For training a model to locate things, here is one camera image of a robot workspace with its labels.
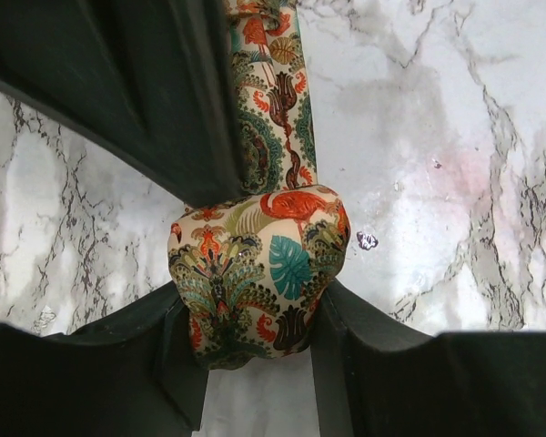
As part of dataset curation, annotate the paisley flamingo patterned tie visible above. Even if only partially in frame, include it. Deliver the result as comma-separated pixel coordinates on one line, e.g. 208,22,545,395
167,1,350,370

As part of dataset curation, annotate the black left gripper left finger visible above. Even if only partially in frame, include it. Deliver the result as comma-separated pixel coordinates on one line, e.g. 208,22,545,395
49,281,210,437

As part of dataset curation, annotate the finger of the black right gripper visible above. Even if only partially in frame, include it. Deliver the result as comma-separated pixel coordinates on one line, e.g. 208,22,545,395
0,0,245,208

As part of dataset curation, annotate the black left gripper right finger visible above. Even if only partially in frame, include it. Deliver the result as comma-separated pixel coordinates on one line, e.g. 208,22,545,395
308,289,438,437

